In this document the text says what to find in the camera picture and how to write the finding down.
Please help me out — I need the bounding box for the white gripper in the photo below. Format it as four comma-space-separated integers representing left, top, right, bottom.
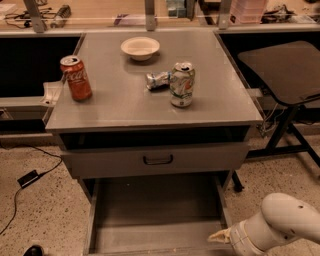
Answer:
207, 219, 264, 256

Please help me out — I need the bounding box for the grey drawer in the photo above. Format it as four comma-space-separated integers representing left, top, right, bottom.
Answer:
83, 173, 235, 256
62, 142, 249, 179

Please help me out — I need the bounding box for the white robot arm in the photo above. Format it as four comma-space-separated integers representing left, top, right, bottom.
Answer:
208, 193, 320, 256

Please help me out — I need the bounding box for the grey top drawer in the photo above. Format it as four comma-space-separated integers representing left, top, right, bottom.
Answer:
62, 142, 249, 179

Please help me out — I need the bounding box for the grey drawer cabinet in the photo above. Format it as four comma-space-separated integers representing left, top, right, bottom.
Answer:
46, 29, 261, 195

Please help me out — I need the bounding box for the white green soda can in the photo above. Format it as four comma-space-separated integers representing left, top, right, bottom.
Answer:
169, 62, 195, 108

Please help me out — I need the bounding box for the crushed silver can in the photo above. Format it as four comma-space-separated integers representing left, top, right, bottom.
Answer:
146, 71, 172, 91

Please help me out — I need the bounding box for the black side table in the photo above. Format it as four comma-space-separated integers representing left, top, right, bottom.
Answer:
231, 40, 320, 193

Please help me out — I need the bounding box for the black power adapter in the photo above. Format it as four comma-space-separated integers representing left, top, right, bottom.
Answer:
17, 170, 39, 188

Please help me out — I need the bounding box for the orange soda can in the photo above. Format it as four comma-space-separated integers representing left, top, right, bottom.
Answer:
60, 55, 92, 101

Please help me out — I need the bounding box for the white paper bowl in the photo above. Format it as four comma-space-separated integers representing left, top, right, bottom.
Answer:
121, 37, 160, 61

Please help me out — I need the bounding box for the pink plastic bin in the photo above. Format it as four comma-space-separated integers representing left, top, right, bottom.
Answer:
230, 0, 268, 24

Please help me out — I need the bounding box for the black floor cable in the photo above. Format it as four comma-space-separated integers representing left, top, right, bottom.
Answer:
0, 143, 64, 236

